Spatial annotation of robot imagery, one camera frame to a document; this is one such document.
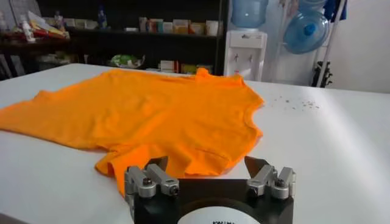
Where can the white water dispenser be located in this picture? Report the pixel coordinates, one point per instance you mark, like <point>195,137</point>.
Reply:
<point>243,61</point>

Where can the white paper cup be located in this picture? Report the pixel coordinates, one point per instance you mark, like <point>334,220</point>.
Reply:
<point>212,28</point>

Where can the black shelving unit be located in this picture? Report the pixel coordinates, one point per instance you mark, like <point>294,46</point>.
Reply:
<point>170,45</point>

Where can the white orange snack bag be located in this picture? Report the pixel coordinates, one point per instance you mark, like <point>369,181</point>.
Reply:
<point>41,23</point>

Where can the pink purple drink bottle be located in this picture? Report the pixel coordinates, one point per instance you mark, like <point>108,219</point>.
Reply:
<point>58,19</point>

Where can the orange t-shirt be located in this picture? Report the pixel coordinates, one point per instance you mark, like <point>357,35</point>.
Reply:
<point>152,115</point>

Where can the white metal jug rack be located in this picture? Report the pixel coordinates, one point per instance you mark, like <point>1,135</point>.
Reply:
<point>331,45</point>

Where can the dark blue drink bottle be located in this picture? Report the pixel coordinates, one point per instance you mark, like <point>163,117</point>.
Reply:
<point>102,18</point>

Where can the pink white medicine box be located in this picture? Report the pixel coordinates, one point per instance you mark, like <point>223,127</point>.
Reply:
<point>143,24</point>

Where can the blue water jug with label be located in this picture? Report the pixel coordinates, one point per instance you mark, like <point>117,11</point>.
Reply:
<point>248,13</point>

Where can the yellow orange medicine box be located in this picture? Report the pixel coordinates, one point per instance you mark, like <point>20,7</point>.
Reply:
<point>181,26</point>

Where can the small white bottle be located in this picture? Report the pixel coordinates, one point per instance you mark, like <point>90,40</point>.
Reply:
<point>27,32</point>

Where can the white box red stripe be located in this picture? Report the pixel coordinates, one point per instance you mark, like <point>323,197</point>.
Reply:
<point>169,66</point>

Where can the green yellow medicine box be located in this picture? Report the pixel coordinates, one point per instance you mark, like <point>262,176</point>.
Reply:
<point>189,68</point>

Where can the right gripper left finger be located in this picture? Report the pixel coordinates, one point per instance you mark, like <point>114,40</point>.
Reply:
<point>143,182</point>

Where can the green white bowl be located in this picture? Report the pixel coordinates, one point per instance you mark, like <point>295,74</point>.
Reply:
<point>125,60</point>

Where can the yellow snack packet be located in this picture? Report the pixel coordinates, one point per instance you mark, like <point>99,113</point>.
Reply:
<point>60,33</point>

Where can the small dark crumbs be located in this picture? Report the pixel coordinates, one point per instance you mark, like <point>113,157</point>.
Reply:
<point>310,104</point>

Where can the blue capped water jug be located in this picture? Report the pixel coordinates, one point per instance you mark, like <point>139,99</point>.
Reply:
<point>304,39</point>
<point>310,4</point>

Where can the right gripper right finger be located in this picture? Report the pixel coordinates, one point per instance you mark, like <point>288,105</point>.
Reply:
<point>280,182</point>

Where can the dark blue hanging cloth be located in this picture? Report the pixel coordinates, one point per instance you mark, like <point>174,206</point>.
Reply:
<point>328,9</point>

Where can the dark wooden table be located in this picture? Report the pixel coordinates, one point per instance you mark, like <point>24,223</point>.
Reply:
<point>30,45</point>

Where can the large white table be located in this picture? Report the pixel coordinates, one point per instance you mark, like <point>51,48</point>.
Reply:
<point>320,152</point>

